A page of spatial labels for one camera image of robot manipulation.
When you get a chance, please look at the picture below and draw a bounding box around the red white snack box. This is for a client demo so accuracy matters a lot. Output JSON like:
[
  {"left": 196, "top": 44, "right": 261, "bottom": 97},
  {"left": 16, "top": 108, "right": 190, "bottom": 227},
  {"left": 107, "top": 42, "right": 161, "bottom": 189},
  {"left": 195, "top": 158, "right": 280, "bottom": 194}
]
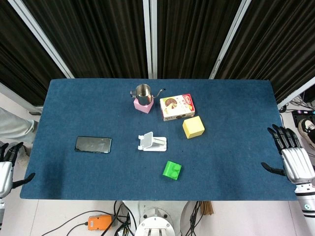
[{"left": 159, "top": 93, "right": 196, "bottom": 122}]

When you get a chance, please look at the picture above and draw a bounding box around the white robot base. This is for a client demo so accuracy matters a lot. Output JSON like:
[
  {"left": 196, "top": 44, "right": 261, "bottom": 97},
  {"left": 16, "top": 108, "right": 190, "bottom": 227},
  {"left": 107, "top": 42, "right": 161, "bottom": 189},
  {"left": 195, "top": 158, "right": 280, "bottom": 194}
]
[{"left": 122, "top": 200, "right": 190, "bottom": 236}]

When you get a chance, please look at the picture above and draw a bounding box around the black power strip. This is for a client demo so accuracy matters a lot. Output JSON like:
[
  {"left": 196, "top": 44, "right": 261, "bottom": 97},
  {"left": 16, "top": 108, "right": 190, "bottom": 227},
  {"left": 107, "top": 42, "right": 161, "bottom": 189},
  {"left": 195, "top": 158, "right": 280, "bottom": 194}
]
[{"left": 291, "top": 110, "right": 315, "bottom": 129}]

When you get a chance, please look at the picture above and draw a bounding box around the black cable bundle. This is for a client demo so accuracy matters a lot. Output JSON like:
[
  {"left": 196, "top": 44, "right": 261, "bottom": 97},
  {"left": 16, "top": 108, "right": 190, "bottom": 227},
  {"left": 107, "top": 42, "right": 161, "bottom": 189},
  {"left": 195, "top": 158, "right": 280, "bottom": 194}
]
[{"left": 184, "top": 201, "right": 206, "bottom": 236}]

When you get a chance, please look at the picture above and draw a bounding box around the blue felt table cloth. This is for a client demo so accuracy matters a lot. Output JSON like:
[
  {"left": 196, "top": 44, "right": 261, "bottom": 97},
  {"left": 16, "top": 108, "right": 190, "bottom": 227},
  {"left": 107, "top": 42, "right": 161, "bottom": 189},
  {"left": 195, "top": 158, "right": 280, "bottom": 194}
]
[{"left": 19, "top": 78, "right": 302, "bottom": 202}]

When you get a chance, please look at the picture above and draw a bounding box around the orange box device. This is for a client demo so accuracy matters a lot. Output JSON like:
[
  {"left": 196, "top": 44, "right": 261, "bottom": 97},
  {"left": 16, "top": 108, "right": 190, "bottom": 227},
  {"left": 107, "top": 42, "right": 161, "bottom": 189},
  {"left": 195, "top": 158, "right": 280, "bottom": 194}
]
[{"left": 87, "top": 214, "right": 115, "bottom": 231}]

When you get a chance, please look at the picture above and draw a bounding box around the green plastic block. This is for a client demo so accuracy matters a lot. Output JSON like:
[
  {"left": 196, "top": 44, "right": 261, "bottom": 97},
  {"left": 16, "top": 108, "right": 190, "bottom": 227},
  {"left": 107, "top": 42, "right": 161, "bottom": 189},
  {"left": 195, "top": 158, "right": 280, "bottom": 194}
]
[{"left": 162, "top": 160, "right": 183, "bottom": 181}]

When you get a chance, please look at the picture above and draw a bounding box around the grey aluminium partition post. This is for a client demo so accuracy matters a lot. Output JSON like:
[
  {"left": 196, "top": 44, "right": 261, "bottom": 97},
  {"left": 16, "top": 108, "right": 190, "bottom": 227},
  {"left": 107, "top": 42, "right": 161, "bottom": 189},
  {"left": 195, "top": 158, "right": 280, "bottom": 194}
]
[
  {"left": 6, "top": 0, "right": 75, "bottom": 79},
  {"left": 142, "top": 0, "right": 158, "bottom": 80},
  {"left": 0, "top": 82, "right": 43, "bottom": 112},
  {"left": 276, "top": 76, "right": 315, "bottom": 109},
  {"left": 208, "top": 0, "right": 252, "bottom": 80}
]

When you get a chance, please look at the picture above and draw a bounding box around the grey trouser leg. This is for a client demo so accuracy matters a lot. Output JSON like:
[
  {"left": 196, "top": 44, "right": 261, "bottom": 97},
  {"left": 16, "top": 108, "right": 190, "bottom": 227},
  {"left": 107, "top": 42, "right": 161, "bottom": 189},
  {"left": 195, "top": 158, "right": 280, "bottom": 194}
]
[{"left": 0, "top": 107, "right": 39, "bottom": 145}]

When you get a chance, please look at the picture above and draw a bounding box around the yellow cube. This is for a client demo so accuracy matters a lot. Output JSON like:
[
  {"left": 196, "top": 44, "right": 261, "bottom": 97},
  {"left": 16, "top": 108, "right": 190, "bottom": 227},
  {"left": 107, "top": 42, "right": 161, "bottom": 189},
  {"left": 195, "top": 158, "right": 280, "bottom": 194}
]
[{"left": 182, "top": 116, "right": 206, "bottom": 140}]

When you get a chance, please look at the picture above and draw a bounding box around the pink block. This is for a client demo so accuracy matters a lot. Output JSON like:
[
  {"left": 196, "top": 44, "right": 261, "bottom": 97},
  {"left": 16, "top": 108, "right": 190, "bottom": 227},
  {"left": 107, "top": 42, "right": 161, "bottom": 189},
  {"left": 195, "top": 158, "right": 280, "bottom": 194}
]
[{"left": 133, "top": 97, "right": 155, "bottom": 115}]

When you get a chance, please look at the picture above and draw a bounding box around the brown cardboard piece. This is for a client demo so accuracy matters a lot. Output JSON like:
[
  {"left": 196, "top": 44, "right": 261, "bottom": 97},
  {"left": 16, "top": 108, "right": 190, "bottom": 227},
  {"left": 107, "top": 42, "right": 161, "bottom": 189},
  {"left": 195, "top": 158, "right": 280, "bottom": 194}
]
[{"left": 200, "top": 201, "right": 215, "bottom": 216}]

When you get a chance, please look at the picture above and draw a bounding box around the black smartphone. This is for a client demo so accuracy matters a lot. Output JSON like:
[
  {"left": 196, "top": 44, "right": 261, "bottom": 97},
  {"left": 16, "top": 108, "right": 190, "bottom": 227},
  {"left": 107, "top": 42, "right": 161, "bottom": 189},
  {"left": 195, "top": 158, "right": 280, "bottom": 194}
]
[{"left": 74, "top": 136, "right": 113, "bottom": 155}]

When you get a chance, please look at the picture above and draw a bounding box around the black white sneaker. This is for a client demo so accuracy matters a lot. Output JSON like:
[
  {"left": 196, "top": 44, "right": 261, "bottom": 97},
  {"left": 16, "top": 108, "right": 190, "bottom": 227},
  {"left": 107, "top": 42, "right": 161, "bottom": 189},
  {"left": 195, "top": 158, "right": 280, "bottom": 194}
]
[{"left": 298, "top": 118, "right": 315, "bottom": 150}]

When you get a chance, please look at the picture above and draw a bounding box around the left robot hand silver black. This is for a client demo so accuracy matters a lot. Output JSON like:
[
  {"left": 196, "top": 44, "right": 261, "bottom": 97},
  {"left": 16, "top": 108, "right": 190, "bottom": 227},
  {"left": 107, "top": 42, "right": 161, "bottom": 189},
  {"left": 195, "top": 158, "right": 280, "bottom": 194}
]
[{"left": 0, "top": 142, "right": 36, "bottom": 198}]

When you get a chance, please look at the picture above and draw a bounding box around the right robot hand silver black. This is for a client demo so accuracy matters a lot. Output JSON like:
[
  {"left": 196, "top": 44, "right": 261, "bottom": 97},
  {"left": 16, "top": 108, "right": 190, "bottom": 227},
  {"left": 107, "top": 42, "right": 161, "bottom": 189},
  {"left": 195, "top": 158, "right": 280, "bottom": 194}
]
[{"left": 261, "top": 124, "right": 315, "bottom": 184}]

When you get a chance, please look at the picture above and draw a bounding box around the white folding phone stand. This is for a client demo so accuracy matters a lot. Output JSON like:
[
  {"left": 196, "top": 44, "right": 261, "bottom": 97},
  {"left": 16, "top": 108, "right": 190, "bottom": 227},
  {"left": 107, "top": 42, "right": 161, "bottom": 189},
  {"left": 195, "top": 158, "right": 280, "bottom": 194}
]
[{"left": 137, "top": 131, "right": 169, "bottom": 152}]

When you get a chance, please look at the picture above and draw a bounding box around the steel spouted cup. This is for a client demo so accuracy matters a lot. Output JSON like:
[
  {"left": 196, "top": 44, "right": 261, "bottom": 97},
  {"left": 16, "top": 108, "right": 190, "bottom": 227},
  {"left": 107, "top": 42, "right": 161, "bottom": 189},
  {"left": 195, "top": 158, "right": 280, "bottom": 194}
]
[{"left": 129, "top": 84, "right": 166, "bottom": 105}]

